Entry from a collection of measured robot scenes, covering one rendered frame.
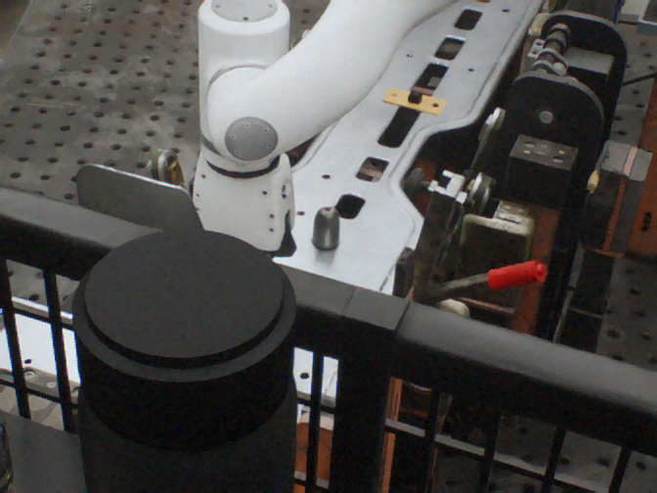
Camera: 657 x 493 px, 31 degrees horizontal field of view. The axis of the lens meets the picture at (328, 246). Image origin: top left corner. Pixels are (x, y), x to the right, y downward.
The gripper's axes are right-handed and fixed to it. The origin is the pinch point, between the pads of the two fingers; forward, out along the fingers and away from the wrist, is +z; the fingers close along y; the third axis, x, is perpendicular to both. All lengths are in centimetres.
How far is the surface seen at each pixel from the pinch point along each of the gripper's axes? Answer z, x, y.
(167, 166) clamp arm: -7.1, -5.1, 11.3
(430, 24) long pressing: 3, -69, 0
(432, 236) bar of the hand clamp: -13.0, 1.9, -20.7
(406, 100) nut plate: 3.0, -46.0, -4.0
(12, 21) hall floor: 104, -197, 170
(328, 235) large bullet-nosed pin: 1.1, -11.1, -5.8
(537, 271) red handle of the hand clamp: -11.3, 0.6, -31.0
